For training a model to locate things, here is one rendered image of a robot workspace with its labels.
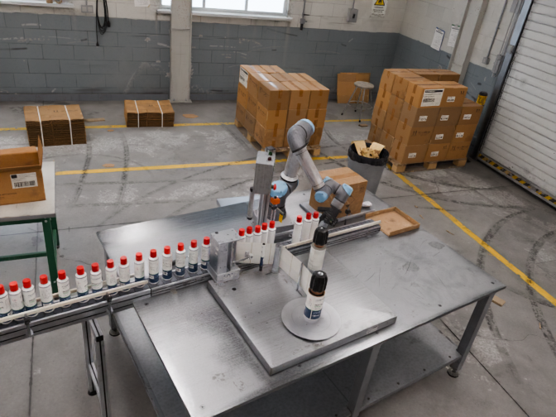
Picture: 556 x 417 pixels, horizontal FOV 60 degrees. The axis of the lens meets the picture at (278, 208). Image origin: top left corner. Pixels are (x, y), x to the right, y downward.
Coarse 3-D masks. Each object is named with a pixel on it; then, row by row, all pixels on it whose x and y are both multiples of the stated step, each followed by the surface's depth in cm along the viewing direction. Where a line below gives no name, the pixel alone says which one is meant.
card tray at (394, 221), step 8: (392, 208) 366; (368, 216) 354; (376, 216) 357; (384, 216) 359; (392, 216) 360; (400, 216) 362; (408, 216) 357; (384, 224) 348; (392, 224) 350; (400, 224) 351; (408, 224) 352; (416, 224) 347; (384, 232) 338; (392, 232) 335; (400, 232) 341
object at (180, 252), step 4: (180, 244) 255; (180, 248) 255; (176, 252) 256; (180, 252) 256; (184, 252) 257; (176, 256) 258; (180, 256) 257; (184, 256) 258; (176, 260) 259; (180, 260) 258; (184, 260) 259; (176, 264) 260; (180, 264) 259; (184, 264) 261; (176, 268) 261; (180, 268) 261; (184, 268) 262; (176, 272) 263; (180, 272) 262; (184, 272) 264; (180, 276) 264
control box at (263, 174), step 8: (264, 152) 274; (272, 152) 276; (256, 160) 265; (264, 160) 266; (272, 160) 267; (256, 168) 263; (264, 168) 263; (272, 168) 263; (256, 176) 266; (264, 176) 265; (256, 184) 268; (264, 184) 268; (256, 192) 271; (264, 192) 270
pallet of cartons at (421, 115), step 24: (384, 72) 634; (408, 72) 634; (432, 72) 649; (384, 96) 639; (408, 96) 596; (432, 96) 583; (456, 96) 600; (384, 120) 647; (408, 120) 601; (432, 120) 604; (456, 120) 621; (384, 144) 649; (408, 144) 609; (432, 144) 627; (456, 144) 645; (408, 168) 643; (432, 168) 651
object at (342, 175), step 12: (348, 168) 356; (336, 180) 335; (348, 180) 338; (360, 180) 340; (312, 192) 350; (360, 192) 343; (312, 204) 353; (324, 204) 339; (348, 204) 343; (360, 204) 350
